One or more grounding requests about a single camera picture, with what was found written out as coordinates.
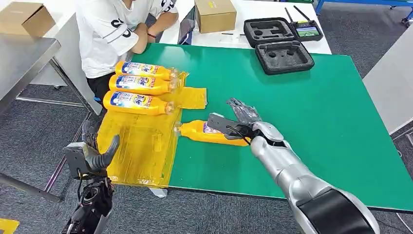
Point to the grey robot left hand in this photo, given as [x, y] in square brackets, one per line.
[101, 160]

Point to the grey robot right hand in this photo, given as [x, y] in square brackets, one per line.
[246, 113]

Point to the orange detergent bottle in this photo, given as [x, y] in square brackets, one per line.
[197, 130]
[135, 103]
[142, 69]
[138, 84]

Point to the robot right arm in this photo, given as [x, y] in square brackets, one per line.
[290, 168]

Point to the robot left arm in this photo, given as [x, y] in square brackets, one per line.
[92, 206]

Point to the yellow plastic sheet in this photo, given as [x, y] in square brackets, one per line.
[142, 151]

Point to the white table foot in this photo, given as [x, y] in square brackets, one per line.
[158, 193]

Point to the black foam-lined case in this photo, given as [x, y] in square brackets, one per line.
[284, 58]

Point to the green table mat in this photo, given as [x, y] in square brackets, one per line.
[322, 129]

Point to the black pen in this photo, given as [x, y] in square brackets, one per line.
[232, 34]

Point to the black remote with antennas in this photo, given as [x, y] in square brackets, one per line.
[306, 32]

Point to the cardboard box with yellow mark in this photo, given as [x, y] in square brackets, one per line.
[214, 17]

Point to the white table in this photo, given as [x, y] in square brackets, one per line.
[258, 9]

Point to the pale grey desk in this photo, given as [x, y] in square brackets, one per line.
[69, 58]

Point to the yellow floor marker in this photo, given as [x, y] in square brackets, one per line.
[8, 226]

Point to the seated person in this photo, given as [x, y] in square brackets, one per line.
[103, 42]

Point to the steel table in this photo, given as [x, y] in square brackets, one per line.
[22, 61]

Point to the light grey table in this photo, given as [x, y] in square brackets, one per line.
[392, 87]

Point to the plain cardboard box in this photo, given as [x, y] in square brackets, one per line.
[22, 17]

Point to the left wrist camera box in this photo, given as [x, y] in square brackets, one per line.
[75, 160]

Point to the blue metal frame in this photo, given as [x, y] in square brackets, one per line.
[355, 2]

